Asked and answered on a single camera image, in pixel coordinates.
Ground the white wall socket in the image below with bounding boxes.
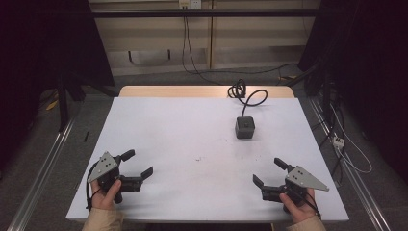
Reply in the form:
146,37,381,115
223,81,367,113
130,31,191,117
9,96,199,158
178,0,203,10

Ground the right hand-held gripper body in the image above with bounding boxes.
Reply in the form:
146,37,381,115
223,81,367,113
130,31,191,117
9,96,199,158
261,165,330,214

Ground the black cube power adapter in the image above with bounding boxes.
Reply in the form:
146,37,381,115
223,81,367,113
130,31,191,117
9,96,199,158
234,115,256,140

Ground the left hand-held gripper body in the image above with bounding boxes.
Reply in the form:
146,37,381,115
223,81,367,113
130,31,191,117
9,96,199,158
87,151,143,205

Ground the thick black adapter cable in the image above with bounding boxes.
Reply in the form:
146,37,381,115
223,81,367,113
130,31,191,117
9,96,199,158
227,78,269,118

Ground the white power plug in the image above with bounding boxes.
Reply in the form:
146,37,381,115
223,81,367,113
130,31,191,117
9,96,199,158
332,135,346,150

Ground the black curtain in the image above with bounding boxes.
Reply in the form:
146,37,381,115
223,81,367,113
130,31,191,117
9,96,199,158
0,0,115,181
297,0,408,184

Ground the wooden table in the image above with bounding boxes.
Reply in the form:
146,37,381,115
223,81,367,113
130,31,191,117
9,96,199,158
118,85,295,99

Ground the white table mat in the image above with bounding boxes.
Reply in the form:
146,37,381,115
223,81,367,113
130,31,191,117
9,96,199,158
65,96,350,224

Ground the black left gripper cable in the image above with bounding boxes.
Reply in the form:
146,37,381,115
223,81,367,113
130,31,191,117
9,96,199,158
85,161,104,212

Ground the person's left hand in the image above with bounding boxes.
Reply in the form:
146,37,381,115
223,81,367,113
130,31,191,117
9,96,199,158
89,179,123,212

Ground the yellow floor tape strip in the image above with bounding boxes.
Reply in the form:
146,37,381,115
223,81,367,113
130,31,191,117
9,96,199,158
45,99,60,112

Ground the aluminium floor rail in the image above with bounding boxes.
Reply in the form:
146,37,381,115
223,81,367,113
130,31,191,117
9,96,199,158
6,117,77,231
308,96,392,231

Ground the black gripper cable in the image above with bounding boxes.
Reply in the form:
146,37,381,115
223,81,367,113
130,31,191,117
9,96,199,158
296,187,322,220
85,161,104,212

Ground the black horizontal frame bar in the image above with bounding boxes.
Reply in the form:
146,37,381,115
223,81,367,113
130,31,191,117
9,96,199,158
90,8,322,19

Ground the thin white cable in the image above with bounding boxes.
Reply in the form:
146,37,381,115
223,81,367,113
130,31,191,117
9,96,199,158
329,103,373,175

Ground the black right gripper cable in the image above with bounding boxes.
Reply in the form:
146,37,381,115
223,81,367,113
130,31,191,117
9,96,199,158
296,187,322,220

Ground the person's right hand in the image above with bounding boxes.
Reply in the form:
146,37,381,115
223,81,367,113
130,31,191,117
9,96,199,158
278,188,318,225

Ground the thin black wall cable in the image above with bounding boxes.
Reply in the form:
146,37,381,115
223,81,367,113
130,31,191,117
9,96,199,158
181,15,300,86

